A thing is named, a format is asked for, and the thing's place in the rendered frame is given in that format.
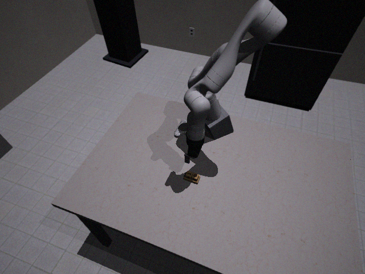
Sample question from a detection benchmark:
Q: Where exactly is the tan cube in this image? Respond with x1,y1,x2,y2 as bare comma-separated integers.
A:
192,173,199,182
185,171,193,180

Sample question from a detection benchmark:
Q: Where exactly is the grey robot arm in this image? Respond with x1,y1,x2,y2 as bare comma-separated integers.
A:
184,0,287,132

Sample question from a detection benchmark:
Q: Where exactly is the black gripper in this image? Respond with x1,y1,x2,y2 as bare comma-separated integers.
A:
174,119,205,164

